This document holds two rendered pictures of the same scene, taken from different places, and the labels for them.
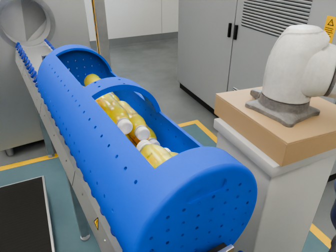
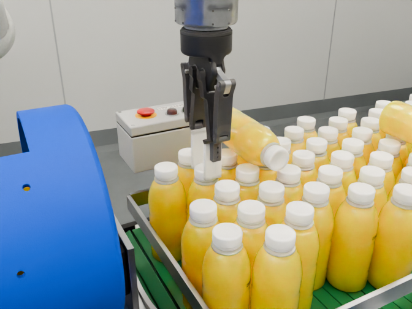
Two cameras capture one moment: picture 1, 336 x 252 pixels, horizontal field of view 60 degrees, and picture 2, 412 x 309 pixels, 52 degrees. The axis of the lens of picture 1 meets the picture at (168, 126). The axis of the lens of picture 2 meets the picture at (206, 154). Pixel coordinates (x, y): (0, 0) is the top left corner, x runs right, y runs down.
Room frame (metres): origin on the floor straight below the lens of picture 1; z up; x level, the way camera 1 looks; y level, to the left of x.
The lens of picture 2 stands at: (0.19, 0.40, 1.40)
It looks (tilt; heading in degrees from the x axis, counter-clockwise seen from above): 26 degrees down; 273
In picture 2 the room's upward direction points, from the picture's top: straight up
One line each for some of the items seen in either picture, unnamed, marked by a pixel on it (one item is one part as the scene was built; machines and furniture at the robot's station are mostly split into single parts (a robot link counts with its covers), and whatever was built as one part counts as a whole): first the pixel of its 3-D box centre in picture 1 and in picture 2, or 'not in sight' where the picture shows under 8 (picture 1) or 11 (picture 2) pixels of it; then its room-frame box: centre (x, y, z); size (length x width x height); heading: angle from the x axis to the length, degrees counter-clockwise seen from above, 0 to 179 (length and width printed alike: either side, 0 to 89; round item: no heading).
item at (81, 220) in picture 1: (77, 201); not in sight; (1.21, 0.52, 0.31); 0.06 x 0.06 x 0.63; 31
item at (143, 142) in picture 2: not in sight; (169, 132); (0.32, -0.43, 1.05); 0.20 x 0.10 x 0.10; 31
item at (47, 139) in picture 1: (43, 125); not in sight; (2.05, 1.02, 0.31); 0.06 x 0.06 x 0.63; 31
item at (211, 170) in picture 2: not in sight; (212, 159); (0.21, -0.21, 1.10); 0.03 x 0.01 x 0.07; 31
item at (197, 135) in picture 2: not in sight; (199, 148); (0.24, -0.24, 1.10); 0.03 x 0.01 x 0.07; 31
